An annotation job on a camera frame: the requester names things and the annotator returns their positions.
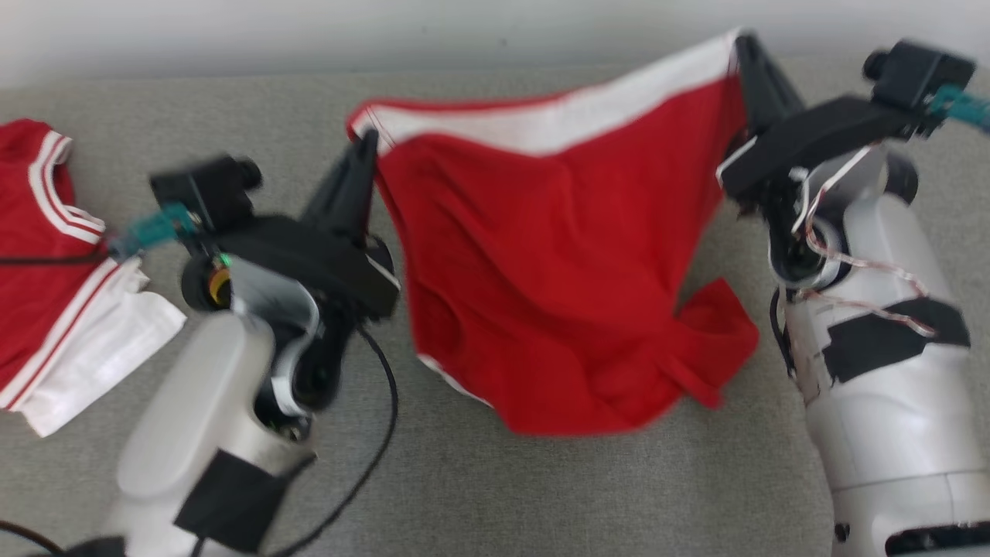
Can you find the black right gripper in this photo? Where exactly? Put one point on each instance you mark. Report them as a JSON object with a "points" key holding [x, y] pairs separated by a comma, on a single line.
{"points": [[820, 135]]}

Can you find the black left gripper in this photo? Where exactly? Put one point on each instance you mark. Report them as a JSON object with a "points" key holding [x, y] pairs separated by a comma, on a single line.
{"points": [[325, 263]]}

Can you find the red shorts with white trim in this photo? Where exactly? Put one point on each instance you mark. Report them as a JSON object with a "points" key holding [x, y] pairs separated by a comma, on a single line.
{"points": [[557, 271]]}

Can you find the red and white basketball jersey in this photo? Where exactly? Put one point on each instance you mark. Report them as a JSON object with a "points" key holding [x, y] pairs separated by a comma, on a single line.
{"points": [[39, 309]]}

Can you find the grey fabric sofa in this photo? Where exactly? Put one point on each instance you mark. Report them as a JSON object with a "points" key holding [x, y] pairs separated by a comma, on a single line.
{"points": [[541, 495]]}

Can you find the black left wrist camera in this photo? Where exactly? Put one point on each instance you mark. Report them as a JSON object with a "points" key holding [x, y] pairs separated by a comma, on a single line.
{"points": [[205, 189]]}

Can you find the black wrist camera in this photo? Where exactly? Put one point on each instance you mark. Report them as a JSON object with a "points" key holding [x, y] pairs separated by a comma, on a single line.
{"points": [[205, 189], [920, 73]]}

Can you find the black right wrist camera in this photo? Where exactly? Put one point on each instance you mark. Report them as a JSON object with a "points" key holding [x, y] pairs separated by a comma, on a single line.
{"points": [[920, 73]]}

